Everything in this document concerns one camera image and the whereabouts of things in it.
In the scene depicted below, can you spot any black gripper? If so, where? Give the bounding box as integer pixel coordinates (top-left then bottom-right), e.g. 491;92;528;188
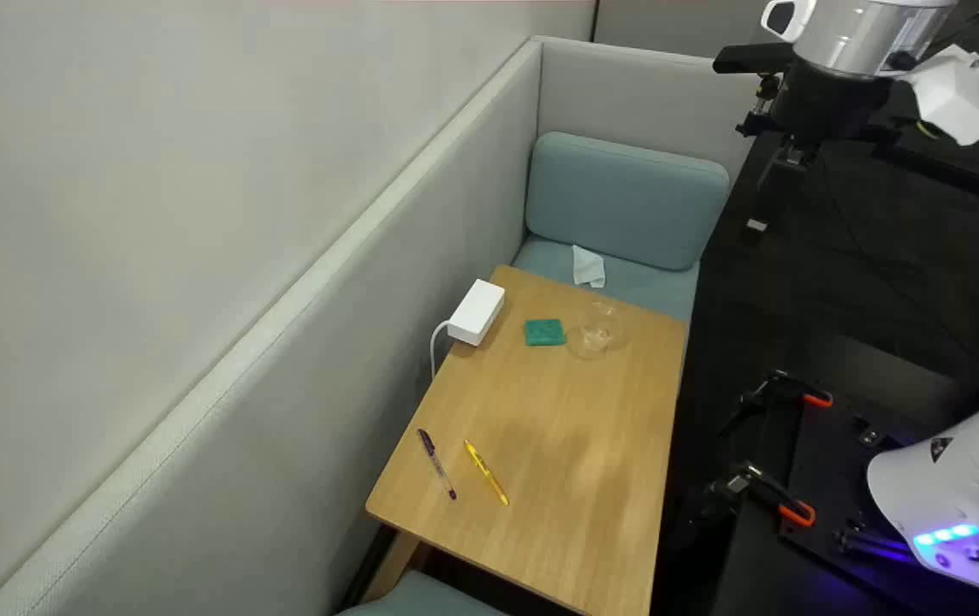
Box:
711;41;912;149

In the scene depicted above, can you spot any yellow pen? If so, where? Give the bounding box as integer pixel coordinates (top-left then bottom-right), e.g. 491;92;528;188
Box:
462;438;514;508

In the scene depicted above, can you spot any white rectangular device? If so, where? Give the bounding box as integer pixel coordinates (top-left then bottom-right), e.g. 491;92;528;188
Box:
441;277;508;350

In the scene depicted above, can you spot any dark blue capped pen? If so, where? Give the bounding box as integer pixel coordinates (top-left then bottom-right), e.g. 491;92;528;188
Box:
414;424;462;502

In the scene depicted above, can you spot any teal backrest cushion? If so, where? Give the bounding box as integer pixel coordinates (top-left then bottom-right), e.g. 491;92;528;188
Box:
523;127;734;277

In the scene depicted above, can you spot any teal seat cushion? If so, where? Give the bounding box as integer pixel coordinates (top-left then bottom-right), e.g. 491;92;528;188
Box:
332;568;514;616
508;234;706;324

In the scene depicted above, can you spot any white crumpled tissue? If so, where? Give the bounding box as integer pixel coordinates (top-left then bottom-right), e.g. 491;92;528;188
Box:
567;243;609;292

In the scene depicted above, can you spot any clear glass bowl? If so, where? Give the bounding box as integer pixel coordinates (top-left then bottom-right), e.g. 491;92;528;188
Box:
563;294;629;362

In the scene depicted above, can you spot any green sponge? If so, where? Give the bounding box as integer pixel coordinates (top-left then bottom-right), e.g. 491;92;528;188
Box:
521;316;567;353

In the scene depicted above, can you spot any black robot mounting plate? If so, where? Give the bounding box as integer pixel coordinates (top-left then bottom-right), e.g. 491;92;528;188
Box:
775;389;942;577

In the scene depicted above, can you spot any wooden table leg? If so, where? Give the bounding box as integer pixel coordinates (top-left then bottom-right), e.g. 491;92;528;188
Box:
385;531;429;603

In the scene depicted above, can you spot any black clamp with orange handle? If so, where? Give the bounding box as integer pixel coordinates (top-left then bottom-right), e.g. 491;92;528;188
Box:
725;366;839;424
706;459;820;534

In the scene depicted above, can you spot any white device cable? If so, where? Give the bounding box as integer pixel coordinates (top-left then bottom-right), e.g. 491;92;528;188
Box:
429;318;457;380

